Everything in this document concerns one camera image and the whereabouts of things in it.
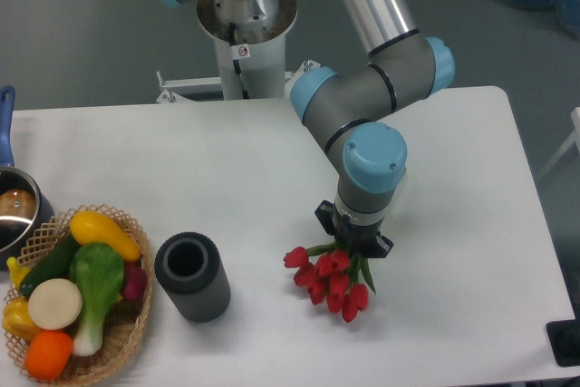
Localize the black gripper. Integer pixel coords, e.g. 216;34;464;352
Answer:
314;200;393;257

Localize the red tulip bouquet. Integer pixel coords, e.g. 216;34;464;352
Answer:
283;236;384;323

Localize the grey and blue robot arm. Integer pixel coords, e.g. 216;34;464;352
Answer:
164;0;455;258

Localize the dark grey ribbed vase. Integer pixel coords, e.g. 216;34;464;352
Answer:
154;232;231;323

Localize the purple red radish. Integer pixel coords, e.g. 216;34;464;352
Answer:
121;263;148;301

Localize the black device at edge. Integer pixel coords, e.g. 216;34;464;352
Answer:
546;320;579;367

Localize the green bok choy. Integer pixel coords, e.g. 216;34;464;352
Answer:
69;242;124;357

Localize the yellow squash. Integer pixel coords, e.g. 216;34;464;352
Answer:
69;210;141;262

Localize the dark green cucumber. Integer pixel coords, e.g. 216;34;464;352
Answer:
19;233;81;298

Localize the cream round radish slice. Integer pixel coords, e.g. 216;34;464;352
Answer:
28;278;82;330

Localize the orange fruit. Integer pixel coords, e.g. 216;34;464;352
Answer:
24;330;73;382

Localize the yellow banana tip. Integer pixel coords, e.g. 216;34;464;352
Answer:
6;256;31;289

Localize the yellow bell pepper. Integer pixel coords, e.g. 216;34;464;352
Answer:
2;297;41;342

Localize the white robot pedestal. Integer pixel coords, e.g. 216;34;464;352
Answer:
157;0;321;103

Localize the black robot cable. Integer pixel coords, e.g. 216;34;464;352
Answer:
227;22;250;101

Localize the white furniture frame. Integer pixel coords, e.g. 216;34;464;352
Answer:
536;107;579;185

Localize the blue handled saucepan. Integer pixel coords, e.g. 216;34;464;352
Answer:
1;85;53;272

